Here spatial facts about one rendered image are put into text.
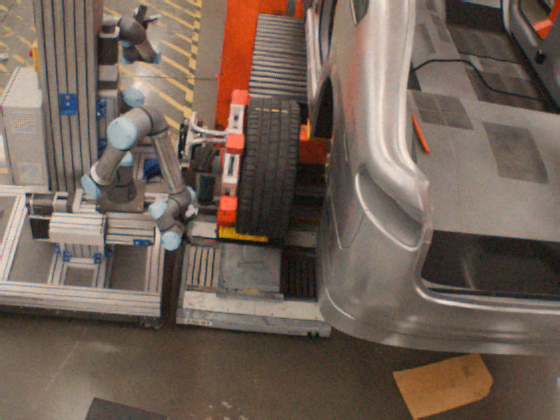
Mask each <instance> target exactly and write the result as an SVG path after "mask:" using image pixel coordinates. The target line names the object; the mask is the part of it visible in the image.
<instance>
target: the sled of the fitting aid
mask: <svg viewBox="0 0 560 420"><path fill-rule="evenodd" d="M225 252H226V243H221V246H220V256H219V265H218V275H217V286H216V295H215V297H222V298H229V299H234V300H245V301H256V302H266V303H278V304H282V302H283V297H284V237H283V249H280V288H279V292H271V291H260V290H250V289H239V288H228V287H222V285H223V273H224V263H225Z"/></svg>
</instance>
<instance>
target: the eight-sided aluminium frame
mask: <svg viewBox="0 0 560 420"><path fill-rule="evenodd" d="M244 110H245V106H244V105H237V104H231V105H230V115H229V119H230V120H229V127H228V132H227V136H228V133H236V134H243V129H242V127H243V116H244ZM233 120H239V124H238V128H233ZM239 155H240V154H238V155H235V164H234V167H233V174H229V173H228V169H229V160H230V154H226V159H225V167H224V173H223V180H222V193H221V194H222V196H225V194H229V197H234V195H235V189H236V184H237V167H238V157H239Z"/></svg>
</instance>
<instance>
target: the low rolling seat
mask: <svg viewBox="0 0 560 420"><path fill-rule="evenodd" d="M87 412H88V413H87V415H86V417H85V420H168V418H167V415H165V414H163V413H159V412H154V411H150V410H145V409H141V408H136V407H132V406H128V405H124V404H120V403H117V402H115V401H111V400H106V399H102V398H98V397H93V399H92V401H91V403H90V408H89V409H88V411H87Z"/></svg>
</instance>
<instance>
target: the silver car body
mask: <svg viewBox="0 0 560 420"><path fill-rule="evenodd" d="M305 29H306V45H307V65H306V84H307V89H308V108H309V127H310V129H311V124H312V118H313V115H314V110H315V106H316V105H315V102H316V98H317V95H318V92H319V88H320V86H321V84H322V82H323V79H324V78H325V76H326V75H327V74H329V75H330V77H331V80H332V85H333V124H332V136H333V137H332V148H331V157H330V164H329V172H328V179H327V186H326V192H325V198H324V203H323V208H322V213H321V218H320V222H319V226H318V230H317V234H316V237H315V246H316V265H317V284H318V301H319V304H318V307H319V312H320V314H321V316H322V318H323V319H325V320H326V321H327V322H328V324H330V325H331V326H332V327H334V328H335V329H337V330H339V331H342V332H344V333H346V334H348V335H350V336H353V337H357V338H360V339H364V340H367V341H369V342H372V341H373V342H377V343H381V344H384V345H394V346H398V347H403V348H406V347H408V348H413V349H419V350H421V349H425V350H431V351H437V350H438V351H445V352H460V353H466V352H469V353H477V354H480V353H487V354H495V353H496V354H505V355H508V354H515V355H522V354H525V355H544V356H550V355H554V356H560V10H559V11H558V13H557V15H556V17H555V19H554V22H553V24H552V26H551V28H550V29H549V33H548V34H547V35H546V38H545V39H544V38H543V39H542V38H541V37H540V36H539V35H538V34H537V32H536V30H535V29H534V27H533V26H532V24H531V23H530V21H529V20H528V19H527V17H526V15H525V14H524V13H523V11H522V8H521V0H314V1H313V2H312V3H311V6H310V8H309V9H308V10H307V12H306V19H305Z"/></svg>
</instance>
